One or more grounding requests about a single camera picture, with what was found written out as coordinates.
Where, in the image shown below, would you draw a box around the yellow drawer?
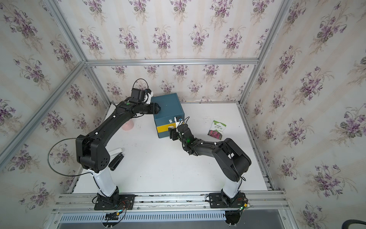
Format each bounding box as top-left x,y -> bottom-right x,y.
156,123 -> 176,133

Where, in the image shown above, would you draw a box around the teal drawer cabinet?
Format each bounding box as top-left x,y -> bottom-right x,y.
152,93 -> 185,134

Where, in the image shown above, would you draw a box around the green white seed bag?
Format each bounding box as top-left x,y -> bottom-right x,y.
207,120 -> 226,140

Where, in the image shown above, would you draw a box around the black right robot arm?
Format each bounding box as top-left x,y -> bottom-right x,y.
168,124 -> 252,200

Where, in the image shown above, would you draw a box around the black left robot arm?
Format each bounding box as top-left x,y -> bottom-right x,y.
75,101 -> 161,199

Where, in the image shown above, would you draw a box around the pink pen cup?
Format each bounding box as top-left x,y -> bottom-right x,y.
122,119 -> 134,131

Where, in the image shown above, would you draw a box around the white stapler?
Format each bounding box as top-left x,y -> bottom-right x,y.
109,148 -> 123,158

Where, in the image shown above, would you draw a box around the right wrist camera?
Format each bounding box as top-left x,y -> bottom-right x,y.
172,116 -> 185,128

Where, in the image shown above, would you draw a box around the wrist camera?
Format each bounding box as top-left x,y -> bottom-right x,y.
172,116 -> 185,128
130,88 -> 153,104

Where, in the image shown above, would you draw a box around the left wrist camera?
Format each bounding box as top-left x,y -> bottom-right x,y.
130,88 -> 153,104

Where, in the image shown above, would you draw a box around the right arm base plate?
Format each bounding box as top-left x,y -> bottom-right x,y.
205,192 -> 249,209

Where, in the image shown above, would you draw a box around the white perforated cable duct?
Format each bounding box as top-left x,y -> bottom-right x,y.
60,211 -> 226,224

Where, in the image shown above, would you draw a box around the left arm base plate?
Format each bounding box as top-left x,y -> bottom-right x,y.
92,194 -> 136,210

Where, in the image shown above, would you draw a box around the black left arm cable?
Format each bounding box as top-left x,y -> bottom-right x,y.
47,138 -> 92,177

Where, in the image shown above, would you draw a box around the aluminium mounting rail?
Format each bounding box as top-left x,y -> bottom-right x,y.
51,190 -> 290,214

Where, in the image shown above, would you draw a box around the aluminium frame profiles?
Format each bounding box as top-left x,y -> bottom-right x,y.
0,0 -> 298,169

